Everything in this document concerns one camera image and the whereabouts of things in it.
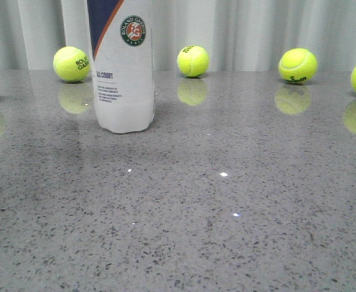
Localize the white tennis ball can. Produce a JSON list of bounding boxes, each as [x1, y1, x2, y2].
[[86, 0, 154, 134]]

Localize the centre tennis ball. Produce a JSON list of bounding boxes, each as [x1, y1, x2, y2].
[[177, 45, 210, 77]]

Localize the Roland Garros tennis ball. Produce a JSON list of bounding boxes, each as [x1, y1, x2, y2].
[[53, 46, 91, 82]]

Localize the Wilson 3 tennis ball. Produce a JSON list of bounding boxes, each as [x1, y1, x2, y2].
[[278, 48, 318, 83]]

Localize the grey curtain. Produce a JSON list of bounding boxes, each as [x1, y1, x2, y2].
[[0, 1, 356, 71]]

